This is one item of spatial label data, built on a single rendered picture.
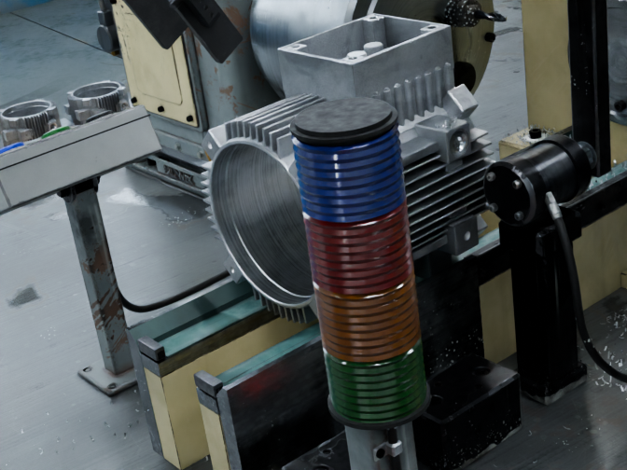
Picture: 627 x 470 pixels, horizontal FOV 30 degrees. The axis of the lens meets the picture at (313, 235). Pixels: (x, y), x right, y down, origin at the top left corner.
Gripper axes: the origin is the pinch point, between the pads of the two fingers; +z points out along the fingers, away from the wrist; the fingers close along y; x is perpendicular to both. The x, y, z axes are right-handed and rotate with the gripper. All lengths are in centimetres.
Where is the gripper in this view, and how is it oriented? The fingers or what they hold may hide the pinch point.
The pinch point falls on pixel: (184, 21)
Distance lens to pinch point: 100.7
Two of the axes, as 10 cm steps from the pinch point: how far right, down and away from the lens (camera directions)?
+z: 5.0, 6.0, 6.3
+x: -6.0, 7.6, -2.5
